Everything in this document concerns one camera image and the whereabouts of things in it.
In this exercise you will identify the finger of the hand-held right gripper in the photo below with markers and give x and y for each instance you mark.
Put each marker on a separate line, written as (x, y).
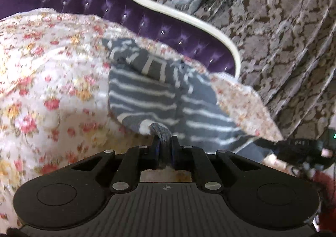
(266, 143)

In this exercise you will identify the grey white striped sweater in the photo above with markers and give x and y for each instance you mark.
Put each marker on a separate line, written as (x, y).
(157, 89)

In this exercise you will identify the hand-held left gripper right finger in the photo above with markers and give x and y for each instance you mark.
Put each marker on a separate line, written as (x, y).
(174, 151)

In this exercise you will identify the brown damask curtain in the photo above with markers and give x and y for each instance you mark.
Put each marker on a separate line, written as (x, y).
(275, 42)

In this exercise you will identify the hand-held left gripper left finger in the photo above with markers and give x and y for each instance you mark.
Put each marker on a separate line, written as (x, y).
(156, 151)

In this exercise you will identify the floral blanket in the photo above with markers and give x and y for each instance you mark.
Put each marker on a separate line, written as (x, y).
(52, 82)

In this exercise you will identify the person's right hand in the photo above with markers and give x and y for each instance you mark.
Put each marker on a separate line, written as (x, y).
(273, 160)

